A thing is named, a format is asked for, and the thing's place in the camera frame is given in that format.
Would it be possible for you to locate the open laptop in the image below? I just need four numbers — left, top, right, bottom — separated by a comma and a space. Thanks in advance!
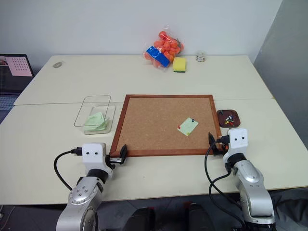
0, 53, 35, 116

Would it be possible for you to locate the yellow green sponge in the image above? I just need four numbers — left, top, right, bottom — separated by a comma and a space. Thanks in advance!
172, 56, 188, 74

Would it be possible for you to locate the bag of orange balls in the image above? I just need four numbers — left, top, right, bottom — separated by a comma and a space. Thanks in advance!
143, 24, 186, 71

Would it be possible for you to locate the stack of green notes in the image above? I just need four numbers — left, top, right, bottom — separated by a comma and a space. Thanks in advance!
84, 111, 112, 132

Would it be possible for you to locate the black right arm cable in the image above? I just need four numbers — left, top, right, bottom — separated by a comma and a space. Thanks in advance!
204, 135, 246, 228

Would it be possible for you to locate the clear plastic container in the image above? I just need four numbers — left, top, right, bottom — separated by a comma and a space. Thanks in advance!
74, 95, 117, 136

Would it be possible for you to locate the green paper note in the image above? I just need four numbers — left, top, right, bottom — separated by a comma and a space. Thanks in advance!
177, 116, 200, 137

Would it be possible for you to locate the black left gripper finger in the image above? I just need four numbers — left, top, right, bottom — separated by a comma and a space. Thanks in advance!
119, 144, 128, 167

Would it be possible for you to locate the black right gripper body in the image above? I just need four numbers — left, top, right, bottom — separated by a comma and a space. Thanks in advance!
214, 141, 229, 154

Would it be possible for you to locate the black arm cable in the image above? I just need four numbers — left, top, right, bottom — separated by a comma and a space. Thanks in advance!
204, 135, 246, 228
53, 147, 84, 191

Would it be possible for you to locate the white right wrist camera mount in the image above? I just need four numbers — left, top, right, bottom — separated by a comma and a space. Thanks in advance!
227, 128, 249, 155

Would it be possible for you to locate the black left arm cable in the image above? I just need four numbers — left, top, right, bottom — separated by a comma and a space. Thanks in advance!
53, 147, 84, 191

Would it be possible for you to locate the brown tray of pushpins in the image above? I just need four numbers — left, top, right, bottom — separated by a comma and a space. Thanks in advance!
216, 109, 242, 128

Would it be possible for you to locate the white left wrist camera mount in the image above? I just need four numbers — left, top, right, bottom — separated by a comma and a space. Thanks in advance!
82, 142, 114, 180

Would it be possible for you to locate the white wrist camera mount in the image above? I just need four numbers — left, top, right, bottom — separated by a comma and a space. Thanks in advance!
227, 128, 249, 155
82, 142, 114, 180

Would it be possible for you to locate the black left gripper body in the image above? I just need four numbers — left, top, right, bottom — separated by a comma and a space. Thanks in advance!
105, 154, 123, 169

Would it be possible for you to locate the small glass jar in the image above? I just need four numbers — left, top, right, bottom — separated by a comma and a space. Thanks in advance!
195, 50, 207, 63

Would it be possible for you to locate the wood-framed cork board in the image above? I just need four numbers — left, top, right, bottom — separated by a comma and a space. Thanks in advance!
109, 94, 223, 158

